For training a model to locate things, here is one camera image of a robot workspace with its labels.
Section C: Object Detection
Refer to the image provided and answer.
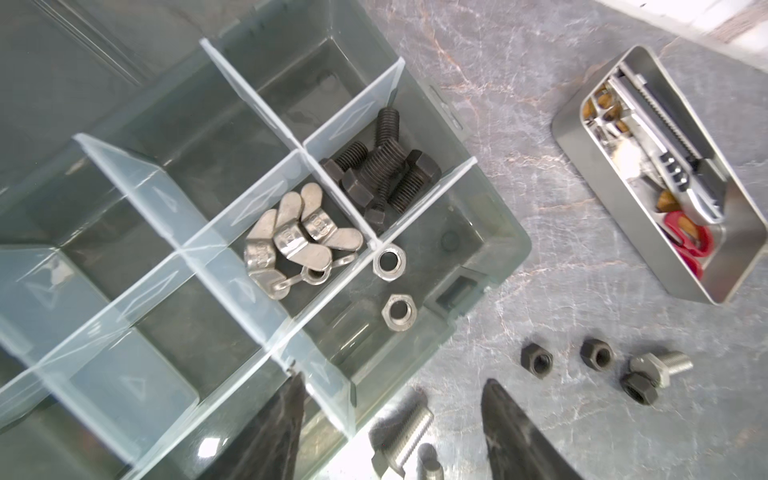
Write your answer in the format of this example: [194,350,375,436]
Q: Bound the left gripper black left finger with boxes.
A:
[200,373,306,479]

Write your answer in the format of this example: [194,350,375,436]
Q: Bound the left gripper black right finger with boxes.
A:
[481,379,582,479]

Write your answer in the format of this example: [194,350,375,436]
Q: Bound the black socket screw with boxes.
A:
[375,106,400,149]

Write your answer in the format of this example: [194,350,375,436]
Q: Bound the black hex nut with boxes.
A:
[620,372,658,406]
[580,338,614,371]
[520,342,554,379]

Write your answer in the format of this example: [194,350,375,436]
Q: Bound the silver hex bolt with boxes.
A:
[629,351,693,389]
[417,443,445,480]
[371,404,434,479]

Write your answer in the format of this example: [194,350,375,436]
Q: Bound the silver hex nut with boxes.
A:
[381,294,418,332]

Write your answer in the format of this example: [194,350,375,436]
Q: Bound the silver flange nut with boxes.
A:
[373,244,407,282]

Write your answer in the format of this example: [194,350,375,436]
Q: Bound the green compartment organizer box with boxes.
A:
[1,1,531,479]

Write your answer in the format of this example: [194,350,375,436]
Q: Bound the black hex bolt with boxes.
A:
[320,141,369,184]
[388,150,442,214]
[341,138,407,209]

